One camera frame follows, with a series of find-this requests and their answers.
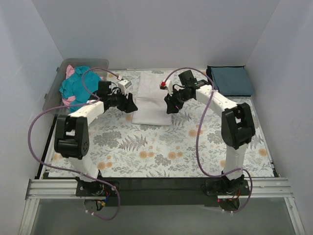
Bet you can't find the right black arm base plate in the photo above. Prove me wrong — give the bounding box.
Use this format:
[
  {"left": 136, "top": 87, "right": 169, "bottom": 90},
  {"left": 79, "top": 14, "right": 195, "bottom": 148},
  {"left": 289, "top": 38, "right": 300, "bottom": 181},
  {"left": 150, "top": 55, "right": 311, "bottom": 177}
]
[{"left": 201, "top": 175, "right": 250, "bottom": 199}]

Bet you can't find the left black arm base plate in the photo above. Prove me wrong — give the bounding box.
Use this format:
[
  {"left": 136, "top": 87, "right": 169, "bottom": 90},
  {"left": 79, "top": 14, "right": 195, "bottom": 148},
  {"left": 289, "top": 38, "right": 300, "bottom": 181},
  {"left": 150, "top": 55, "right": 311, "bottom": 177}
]
[{"left": 75, "top": 177, "right": 116, "bottom": 196}]

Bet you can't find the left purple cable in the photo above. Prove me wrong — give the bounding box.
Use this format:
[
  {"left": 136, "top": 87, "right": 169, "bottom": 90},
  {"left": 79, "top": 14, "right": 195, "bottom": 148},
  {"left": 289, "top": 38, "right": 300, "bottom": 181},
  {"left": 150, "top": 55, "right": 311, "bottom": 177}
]
[{"left": 27, "top": 68, "right": 124, "bottom": 220}]

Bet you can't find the aluminium frame rail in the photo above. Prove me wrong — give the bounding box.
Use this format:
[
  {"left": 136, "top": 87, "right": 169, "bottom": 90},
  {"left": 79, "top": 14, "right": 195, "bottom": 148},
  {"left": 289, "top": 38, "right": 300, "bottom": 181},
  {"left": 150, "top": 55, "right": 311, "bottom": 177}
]
[{"left": 19, "top": 177, "right": 304, "bottom": 235}]

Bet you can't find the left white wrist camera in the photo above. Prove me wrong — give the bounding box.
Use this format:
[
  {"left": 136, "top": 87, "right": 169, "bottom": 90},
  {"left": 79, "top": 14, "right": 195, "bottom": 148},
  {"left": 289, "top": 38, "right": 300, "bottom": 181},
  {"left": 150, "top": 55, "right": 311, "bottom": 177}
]
[{"left": 117, "top": 79, "right": 132, "bottom": 94}]

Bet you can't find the folded dark blue t shirt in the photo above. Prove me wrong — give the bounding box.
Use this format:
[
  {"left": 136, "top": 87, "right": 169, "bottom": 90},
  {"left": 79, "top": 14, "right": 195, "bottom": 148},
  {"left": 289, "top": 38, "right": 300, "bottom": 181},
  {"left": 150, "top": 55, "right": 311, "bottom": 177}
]
[{"left": 206, "top": 66, "right": 254, "bottom": 96}]

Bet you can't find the white t shirt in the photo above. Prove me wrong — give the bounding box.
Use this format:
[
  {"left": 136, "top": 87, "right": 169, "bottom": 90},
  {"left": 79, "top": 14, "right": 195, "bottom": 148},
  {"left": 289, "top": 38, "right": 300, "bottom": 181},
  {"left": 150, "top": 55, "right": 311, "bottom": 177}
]
[{"left": 133, "top": 71, "right": 172, "bottom": 126}]

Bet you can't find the pink t shirt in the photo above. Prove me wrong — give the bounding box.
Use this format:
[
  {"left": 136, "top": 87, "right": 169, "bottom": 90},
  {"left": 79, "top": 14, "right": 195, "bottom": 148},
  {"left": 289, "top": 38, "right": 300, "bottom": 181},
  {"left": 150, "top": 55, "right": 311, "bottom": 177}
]
[{"left": 62, "top": 65, "right": 75, "bottom": 106}]

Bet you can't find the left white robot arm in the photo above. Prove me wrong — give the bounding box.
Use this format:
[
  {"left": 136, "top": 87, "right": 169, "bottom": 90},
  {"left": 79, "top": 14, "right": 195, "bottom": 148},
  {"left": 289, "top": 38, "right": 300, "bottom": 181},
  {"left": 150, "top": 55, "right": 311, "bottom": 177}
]
[{"left": 54, "top": 79, "right": 138, "bottom": 196}]

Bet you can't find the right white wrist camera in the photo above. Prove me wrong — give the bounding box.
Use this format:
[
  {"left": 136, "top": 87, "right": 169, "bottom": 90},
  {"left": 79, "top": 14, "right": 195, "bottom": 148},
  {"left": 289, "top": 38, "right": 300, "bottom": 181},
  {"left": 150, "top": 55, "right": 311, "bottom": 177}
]
[{"left": 159, "top": 79, "right": 173, "bottom": 95}]

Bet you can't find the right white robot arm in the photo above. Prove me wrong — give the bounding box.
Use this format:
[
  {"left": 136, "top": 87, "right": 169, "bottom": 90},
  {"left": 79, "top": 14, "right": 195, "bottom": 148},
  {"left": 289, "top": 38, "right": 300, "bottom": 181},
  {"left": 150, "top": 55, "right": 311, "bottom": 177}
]
[{"left": 159, "top": 68, "right": 255, "bottom": 195}]

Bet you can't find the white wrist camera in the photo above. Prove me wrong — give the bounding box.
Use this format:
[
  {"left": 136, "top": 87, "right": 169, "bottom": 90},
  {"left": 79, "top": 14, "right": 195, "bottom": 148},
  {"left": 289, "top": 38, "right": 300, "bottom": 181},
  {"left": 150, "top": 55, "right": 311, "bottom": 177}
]
[
  {"left": 117, "top": 79, "right": 132, "bottom": 94},
  {"left": 159, "top": 79, "right": 173, "bottom": 95}
]

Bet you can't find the clear plastic bin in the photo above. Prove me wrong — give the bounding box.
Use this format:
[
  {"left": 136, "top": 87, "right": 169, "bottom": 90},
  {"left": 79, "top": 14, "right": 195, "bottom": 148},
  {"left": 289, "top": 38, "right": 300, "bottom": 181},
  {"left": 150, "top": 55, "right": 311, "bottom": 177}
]
[{"left": 43, "top": 58, "right": 109, "bottom": 111}]

